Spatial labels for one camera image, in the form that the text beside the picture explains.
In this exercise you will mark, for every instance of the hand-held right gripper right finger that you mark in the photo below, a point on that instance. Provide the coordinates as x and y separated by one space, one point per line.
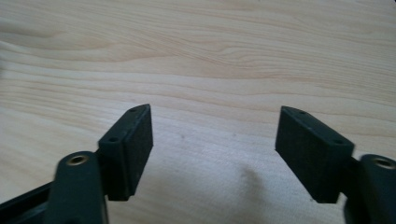
314 149

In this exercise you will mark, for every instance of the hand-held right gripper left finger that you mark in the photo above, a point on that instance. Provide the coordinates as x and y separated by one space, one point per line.
124 155

